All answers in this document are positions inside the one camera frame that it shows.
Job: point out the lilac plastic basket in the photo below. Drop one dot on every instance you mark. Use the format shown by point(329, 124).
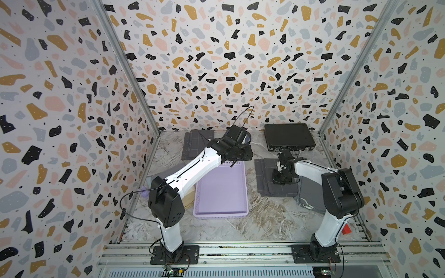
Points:
point(222, 193)

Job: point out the plain grey pillowcase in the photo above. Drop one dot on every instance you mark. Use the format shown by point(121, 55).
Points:
point(310, 196)

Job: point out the blue pillowcase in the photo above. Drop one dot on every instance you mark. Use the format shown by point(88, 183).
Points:
point(247, 139)

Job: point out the small purple toy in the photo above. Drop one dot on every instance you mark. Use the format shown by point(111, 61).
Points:
point(144, 192)

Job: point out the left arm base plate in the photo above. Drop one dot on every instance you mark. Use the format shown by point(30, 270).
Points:
point(174, 254)

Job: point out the beige grey pillowcase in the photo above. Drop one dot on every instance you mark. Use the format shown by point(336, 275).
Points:
point(188, 200)

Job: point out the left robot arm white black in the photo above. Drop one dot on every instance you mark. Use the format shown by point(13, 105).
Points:
point(166, 194)

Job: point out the red block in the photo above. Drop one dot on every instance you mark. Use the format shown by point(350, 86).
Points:
point(346, 230)

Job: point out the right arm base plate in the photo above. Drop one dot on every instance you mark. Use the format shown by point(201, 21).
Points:
point(315, 253)

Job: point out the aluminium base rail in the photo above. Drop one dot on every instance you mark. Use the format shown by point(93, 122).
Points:
point(245, 260)

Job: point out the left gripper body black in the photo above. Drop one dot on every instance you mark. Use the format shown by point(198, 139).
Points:
point(243, 153)

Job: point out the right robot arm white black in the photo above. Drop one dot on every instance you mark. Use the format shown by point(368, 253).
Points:
point(342, 197)

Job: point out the black briefcase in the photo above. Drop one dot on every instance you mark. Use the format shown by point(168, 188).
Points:
point(295, 136)

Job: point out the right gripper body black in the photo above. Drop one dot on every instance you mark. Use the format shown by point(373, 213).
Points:
point(278, 178)

